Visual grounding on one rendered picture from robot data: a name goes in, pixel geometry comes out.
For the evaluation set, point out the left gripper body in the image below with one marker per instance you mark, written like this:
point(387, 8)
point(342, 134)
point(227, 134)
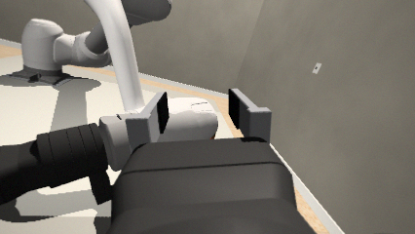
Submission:
point(59, 157)

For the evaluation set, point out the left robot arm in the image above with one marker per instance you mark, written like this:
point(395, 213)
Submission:
point(45, 49)

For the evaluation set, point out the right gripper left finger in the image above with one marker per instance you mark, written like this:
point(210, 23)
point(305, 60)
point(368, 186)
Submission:
point(146, 126)

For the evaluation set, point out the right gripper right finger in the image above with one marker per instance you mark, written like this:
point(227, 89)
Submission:
point(252, 121)

